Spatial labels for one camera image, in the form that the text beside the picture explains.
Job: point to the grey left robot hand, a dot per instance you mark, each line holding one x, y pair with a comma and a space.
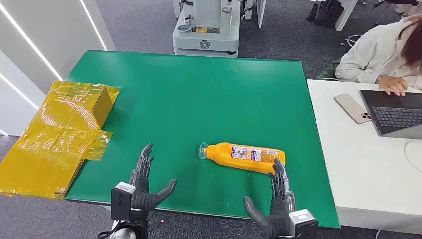
145, 199

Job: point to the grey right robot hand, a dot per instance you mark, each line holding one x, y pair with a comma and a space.
277, 217

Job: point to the orange plastic bottle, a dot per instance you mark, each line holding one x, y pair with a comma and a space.
221, 156

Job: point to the yellow taped flat cardboard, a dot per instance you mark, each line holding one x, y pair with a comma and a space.
39, 161

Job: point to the green table mat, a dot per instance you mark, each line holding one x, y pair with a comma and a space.
197, 99

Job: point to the yellow taped cardboard box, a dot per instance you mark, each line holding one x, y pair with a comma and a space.
75, 105

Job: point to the beige smartphone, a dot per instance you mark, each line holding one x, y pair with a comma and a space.
352, 108

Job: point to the white round object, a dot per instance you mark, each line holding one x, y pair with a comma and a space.
414, 156

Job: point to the dark grey laptop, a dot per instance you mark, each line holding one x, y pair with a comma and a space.
395, 115

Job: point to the wristwatch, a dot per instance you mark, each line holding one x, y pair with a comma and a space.
379, 78

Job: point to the white machine base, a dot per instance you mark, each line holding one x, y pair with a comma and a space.
207, 36

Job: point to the person's hand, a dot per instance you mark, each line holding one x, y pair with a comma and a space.
394, 85

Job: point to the person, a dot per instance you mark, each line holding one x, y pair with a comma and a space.
372, 52

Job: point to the black bags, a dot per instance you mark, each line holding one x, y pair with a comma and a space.
324, 13

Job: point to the white desk with panel side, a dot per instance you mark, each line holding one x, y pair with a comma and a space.
346, 13

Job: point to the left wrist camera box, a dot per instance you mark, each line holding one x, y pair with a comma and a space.
120, 201

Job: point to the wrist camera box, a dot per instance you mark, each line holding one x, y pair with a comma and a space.
120, 201
303, 224

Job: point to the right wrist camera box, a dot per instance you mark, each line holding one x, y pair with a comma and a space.
303, 224

